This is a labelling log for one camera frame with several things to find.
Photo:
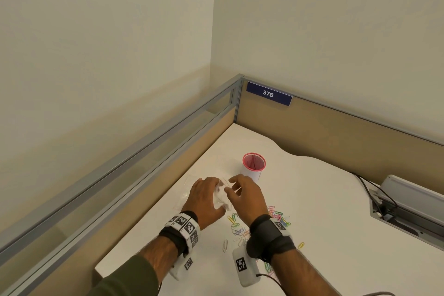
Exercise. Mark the pile of coloured paper clips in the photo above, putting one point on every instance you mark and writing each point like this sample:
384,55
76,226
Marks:
281,220

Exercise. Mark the white cup with red rim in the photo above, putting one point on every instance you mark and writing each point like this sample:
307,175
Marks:
255,172

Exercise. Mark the beige partition panel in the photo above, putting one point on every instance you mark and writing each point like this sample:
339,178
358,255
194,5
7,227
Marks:
329,125

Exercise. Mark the clear plastic bag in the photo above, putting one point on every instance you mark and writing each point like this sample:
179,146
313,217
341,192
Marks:
184,195

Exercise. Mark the person's left hand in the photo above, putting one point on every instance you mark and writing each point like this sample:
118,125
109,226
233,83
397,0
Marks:
203,202

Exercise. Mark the blue number sign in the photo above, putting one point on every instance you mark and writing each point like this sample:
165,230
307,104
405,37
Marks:
268,94

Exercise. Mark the black right wristband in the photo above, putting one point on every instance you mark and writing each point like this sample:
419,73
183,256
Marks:
267,243

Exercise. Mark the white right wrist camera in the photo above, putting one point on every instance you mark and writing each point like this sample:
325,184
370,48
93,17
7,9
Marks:
242,268

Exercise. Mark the left wristband with marker tags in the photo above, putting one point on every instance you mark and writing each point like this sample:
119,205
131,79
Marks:
189,228

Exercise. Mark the clear plastic cup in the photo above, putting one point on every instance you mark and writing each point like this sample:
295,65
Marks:
222,198

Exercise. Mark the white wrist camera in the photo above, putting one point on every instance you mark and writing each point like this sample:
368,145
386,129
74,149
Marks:
184,266
242,268

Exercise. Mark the person's right forearm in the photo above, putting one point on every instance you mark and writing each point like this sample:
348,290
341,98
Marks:
305,275

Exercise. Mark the person's left forearm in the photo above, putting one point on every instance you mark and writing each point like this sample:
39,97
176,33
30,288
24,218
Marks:
157,254

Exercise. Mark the person's right hand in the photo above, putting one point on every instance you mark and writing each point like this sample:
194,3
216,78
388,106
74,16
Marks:
249,198

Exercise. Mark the olive green sleeve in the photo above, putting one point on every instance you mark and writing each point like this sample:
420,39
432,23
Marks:
128,278

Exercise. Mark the grey framed glass partition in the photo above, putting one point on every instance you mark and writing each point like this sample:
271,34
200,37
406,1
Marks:
138,146

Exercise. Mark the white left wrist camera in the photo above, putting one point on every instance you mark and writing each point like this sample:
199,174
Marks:
184,266

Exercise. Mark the grey desk power box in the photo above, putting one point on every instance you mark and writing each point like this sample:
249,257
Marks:
409,198

